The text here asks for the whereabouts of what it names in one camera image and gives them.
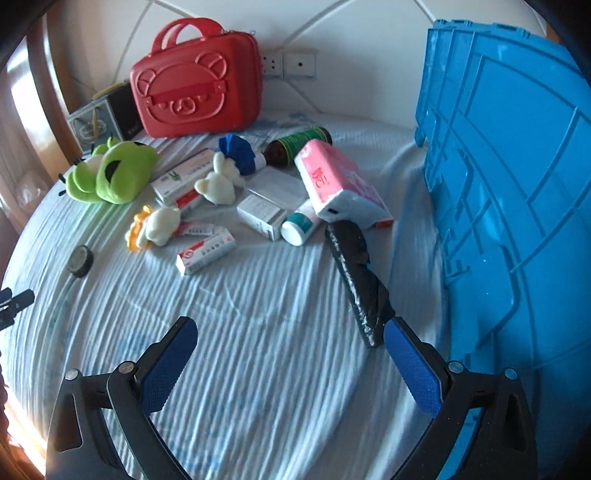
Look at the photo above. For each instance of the green frog plush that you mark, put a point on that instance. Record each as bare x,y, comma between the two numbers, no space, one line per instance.
124,170

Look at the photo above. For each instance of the blue plastic crate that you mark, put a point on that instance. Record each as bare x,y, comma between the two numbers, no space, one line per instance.
508,184

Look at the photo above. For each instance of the white box green print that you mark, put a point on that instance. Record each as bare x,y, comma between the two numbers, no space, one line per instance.
182,175

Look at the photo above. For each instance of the red bear suitcase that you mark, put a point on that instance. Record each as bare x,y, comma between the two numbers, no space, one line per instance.
194,92

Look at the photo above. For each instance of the slim white tube box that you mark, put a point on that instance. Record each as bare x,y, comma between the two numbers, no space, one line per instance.
198,228

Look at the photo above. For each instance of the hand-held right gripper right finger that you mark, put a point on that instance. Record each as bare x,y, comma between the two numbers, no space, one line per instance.
415,369

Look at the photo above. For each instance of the brown bottle green label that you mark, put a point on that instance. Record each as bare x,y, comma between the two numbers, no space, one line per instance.
300,143

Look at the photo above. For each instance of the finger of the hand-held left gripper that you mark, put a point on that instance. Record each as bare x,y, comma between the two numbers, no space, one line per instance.
18,302

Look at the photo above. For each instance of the black round cap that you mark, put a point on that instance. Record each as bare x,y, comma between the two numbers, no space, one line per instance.
81,261

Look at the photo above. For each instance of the pink tissue pack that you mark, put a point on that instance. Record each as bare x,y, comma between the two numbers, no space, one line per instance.
337,180

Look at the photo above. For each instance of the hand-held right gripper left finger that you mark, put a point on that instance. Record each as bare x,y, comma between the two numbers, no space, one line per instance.
159,374

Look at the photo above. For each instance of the white plush toy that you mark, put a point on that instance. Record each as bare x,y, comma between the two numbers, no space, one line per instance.
217,182

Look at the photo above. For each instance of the flat white box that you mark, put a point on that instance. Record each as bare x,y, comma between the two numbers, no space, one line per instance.
277,184

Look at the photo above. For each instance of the black wrapped bundle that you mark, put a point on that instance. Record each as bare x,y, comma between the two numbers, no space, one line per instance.
358,277

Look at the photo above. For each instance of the blue plush toy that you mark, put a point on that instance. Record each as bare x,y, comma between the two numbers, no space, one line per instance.
238,152

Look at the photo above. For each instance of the red white medicine box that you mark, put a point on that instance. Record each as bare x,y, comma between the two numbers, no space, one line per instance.
205,251
189,201

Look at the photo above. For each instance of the white grey medicine box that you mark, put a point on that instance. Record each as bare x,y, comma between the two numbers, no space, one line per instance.
261,216

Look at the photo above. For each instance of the clear plastic bag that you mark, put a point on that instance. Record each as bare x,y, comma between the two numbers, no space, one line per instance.
28,185

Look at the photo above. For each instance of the white yellow plush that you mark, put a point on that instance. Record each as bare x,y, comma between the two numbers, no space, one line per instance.
154,226

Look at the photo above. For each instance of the white wall socket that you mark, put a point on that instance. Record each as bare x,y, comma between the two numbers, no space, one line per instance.
300,63
272,63

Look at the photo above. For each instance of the white bottle teal label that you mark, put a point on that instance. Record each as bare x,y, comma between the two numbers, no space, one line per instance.
300,224

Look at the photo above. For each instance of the dark gift box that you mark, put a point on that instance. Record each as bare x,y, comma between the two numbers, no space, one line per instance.
120,115

